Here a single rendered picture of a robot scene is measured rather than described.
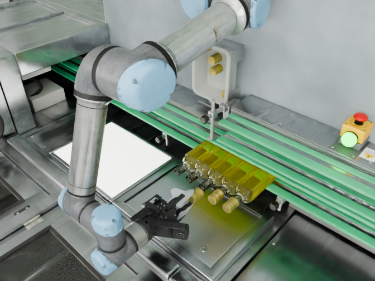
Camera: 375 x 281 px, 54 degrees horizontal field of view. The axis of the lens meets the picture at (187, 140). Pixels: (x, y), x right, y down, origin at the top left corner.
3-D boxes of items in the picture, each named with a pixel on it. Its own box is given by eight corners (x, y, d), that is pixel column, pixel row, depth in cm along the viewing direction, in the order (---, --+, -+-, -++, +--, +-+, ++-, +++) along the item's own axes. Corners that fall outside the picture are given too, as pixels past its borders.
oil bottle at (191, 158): (217, 142, 147) (180, 168, 134) (217, 130, 143) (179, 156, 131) (228, 148, 144) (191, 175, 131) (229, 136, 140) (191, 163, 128)
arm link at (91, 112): (65, 33, 85) (48, 213, 102) (95, 44, 79) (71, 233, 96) (105, 37, 94) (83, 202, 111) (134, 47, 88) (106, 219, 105)
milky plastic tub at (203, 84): (205, 85, 155) (191, 92, 150) (207, 32, 142) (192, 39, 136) (239, 98, 146) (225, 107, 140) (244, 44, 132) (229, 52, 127)
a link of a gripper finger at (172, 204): (181, 190, 112) (160, 209, 108) (184, 192, 111) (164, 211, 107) (183, 199, 115) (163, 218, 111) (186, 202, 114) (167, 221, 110)
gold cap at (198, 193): (196, 193, 121) (187, 200, 119) (196, 185, 119) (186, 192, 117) (204, 198, 119) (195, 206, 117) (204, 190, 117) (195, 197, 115)
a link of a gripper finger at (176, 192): (181, 177, 118) (161, 195, 113) (195, 185, 115) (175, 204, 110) (183, 183, 120) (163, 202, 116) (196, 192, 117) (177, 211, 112)
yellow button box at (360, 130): (346, 131, 120) (336, 142, 116) (352, 112, 116) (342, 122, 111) (368, 140, 116) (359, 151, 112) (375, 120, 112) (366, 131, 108)
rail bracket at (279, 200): (285, 194, 134) (265, 215, 127) (288, 181, 130) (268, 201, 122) (295, 200, 132) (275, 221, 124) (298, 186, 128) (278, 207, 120)
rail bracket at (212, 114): (220, 129, 141) (198, 144, 134) (222, 90, 131) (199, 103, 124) (226, 132, 140) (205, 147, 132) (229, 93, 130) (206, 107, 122)
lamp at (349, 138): (341, 140, 114) (337, 145, 113) (345, 128, 112) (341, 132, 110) (356, 146, 112) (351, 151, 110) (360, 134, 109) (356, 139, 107)
